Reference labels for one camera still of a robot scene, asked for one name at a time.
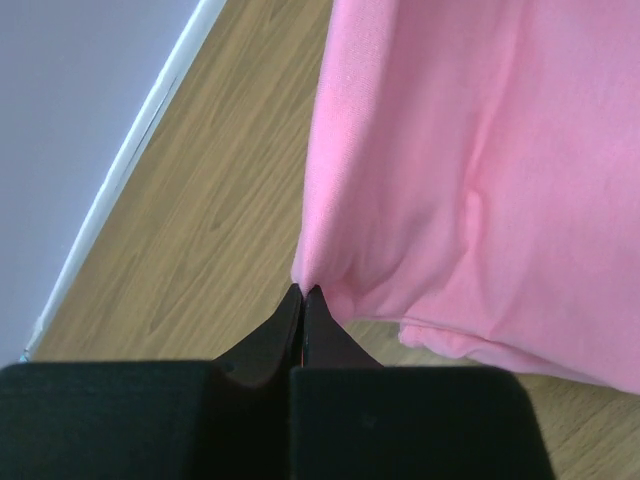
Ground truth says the pink t shirt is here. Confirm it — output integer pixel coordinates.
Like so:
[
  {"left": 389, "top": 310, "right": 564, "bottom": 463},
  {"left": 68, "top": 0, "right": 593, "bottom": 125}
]
[{"left": 292, "top": 1, "right": 639, "bottom": 393}]

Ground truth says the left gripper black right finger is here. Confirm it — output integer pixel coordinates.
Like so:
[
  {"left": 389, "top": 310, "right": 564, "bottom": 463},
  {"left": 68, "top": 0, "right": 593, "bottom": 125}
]
[{"left": 302, "top": 286, "right": 382, "bottom": 369}]

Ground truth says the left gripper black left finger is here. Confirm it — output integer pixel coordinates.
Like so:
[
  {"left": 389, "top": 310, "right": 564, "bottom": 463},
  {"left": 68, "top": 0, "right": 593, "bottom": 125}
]
[{"left": 213, "top": 284, "right": 304, "bottom": 389}]

